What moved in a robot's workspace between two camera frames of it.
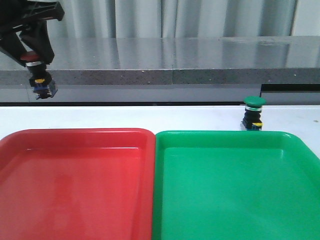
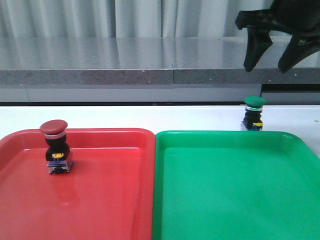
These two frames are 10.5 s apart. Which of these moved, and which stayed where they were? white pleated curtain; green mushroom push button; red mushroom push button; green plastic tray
Moved: red mushroom push button
Stayed: green mushroom push button; white pleated curtain; green plastic tray
